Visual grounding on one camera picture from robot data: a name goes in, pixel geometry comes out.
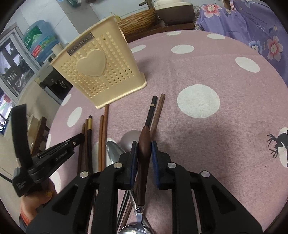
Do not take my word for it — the person's left hand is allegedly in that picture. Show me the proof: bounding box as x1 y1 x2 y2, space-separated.
19 179 57 227

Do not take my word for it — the black chopstick gold band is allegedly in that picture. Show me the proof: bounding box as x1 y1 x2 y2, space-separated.
87 116 93 174

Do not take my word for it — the water dispenser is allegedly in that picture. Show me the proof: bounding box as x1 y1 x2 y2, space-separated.
34 61 73 104

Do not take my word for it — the wooden chair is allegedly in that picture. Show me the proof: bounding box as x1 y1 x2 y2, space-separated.
27 115 50 157

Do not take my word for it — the purple floral cloth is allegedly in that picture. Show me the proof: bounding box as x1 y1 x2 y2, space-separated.
197 1 287 83

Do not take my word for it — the brown wooden chopstick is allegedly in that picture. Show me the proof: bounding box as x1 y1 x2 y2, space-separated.
77 123 86 174
84 119 89 171
98 115 104 171
102 104 109 170
117 94 165 230

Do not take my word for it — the woven wicker basket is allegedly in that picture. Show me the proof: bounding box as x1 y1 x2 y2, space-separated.
117 8 158 36

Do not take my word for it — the blue water bottle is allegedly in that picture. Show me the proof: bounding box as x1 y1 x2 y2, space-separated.
22 19 59 63

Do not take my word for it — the steel spoon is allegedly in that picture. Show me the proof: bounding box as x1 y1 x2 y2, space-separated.
120 130 141 152
106 141 125 164

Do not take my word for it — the beige plastic utensil holder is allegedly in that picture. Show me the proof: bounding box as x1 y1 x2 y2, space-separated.
50 16 147 109

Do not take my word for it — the black chopstick thin band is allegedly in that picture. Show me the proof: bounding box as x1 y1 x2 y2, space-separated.
117 96 158 230

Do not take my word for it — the wooden handled spoon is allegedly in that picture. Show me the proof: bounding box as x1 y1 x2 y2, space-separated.
119 126 153 233

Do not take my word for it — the pink polka dot tablecloth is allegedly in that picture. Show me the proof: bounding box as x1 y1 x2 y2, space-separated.
44 30 288 234

